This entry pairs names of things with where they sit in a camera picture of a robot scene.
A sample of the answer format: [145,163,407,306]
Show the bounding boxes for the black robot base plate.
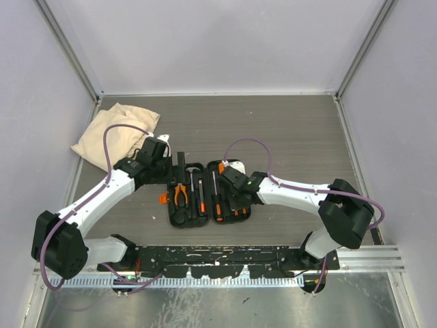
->
[110,246,322,279]

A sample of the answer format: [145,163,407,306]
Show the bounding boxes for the black plastic tool case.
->
[160,160,252,229]

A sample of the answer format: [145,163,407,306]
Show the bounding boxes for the white slotted cable duct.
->
[62,273,304,288]

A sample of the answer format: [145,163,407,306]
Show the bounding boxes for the orange handle black shaft screwdriver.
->
[218,163,225,174]

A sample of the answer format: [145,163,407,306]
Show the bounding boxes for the beige cloth drawstring bag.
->
[71,103,160,172]

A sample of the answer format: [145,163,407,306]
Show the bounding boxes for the orange black needle nose pliers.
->
[173,183,188,209]

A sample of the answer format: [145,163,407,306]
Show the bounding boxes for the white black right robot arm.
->
[217,166,375,269]

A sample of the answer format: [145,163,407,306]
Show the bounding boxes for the black orange grip screwdriver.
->
[212,171,223,222]

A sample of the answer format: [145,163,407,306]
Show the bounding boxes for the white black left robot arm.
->
[31,135,174,279]

